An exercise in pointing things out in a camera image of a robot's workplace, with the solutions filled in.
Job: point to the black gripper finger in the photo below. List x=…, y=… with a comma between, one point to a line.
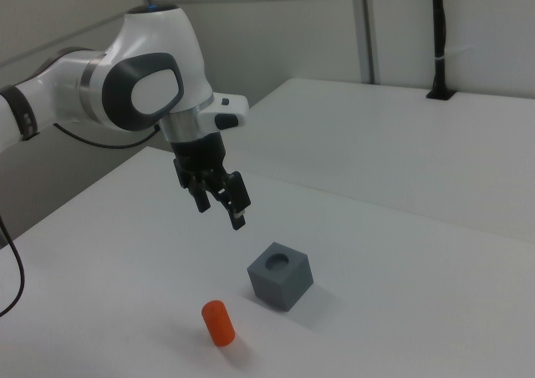
x=238, y=194
x=202, y=200

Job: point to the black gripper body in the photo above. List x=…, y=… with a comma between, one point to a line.
x=198, y=152

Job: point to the orange cylinder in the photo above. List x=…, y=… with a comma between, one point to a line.
x=219, y=324

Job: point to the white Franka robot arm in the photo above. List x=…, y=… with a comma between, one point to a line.
x=142, y=39

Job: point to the grey block with round hole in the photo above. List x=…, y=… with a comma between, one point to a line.
x=278, y=290

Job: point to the black pole with base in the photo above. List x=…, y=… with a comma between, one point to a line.
x=439, y=39

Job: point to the silver partition post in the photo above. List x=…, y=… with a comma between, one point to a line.
x=363, y=27

